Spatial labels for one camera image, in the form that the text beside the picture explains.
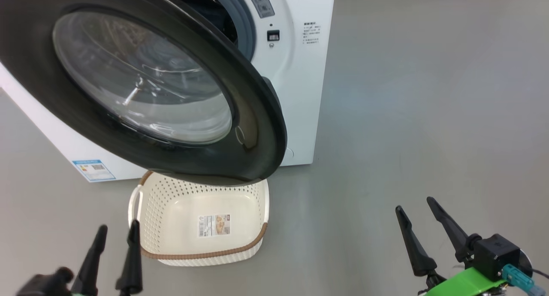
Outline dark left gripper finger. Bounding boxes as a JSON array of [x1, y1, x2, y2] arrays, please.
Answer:
[[115, 219, 144, 295], [70, 225, 109, 296]]

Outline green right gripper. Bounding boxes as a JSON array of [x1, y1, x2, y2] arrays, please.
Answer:
[[395, 196, 518, 296]]

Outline black glass washing machine door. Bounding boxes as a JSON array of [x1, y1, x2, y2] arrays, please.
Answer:
[[0, 0, 288, 187]]

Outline cream perforated laundry basket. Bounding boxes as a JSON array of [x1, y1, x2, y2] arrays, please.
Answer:
[[127, 170, 270, 267]]

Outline product label in basket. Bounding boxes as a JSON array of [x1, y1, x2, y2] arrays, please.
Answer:
[[197, 214, 232, 239]]

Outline white front-load washing machine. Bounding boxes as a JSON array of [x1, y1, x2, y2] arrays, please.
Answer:
[[0, 0, 336, 183]]

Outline grey rubber door seal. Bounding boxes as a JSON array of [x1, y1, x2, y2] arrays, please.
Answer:
[[205, 0, 257, 61]]

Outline blue energy label sticker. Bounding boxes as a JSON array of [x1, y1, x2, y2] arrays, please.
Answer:
[[72, 159, 117, 182]]

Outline small printed text sticker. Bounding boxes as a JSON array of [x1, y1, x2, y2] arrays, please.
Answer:
[[302, 22, 322, 46]]

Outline grey warning sticker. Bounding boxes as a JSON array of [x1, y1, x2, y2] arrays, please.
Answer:
[[243, 0, 276, 19]]

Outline teal right cable connector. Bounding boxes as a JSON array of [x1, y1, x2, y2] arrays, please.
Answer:
[[501, 263, 546, 296]]

